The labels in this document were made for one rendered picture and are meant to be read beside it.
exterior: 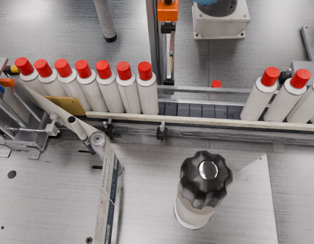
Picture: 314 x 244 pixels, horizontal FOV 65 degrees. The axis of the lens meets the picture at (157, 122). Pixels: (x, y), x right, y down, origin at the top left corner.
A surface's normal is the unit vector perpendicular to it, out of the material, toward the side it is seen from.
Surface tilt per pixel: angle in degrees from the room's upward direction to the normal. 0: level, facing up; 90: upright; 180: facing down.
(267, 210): 0
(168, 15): 90
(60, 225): 0
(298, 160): 0
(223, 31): 90
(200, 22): 90
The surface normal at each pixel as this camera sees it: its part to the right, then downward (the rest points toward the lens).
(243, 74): -0.05, -0.50
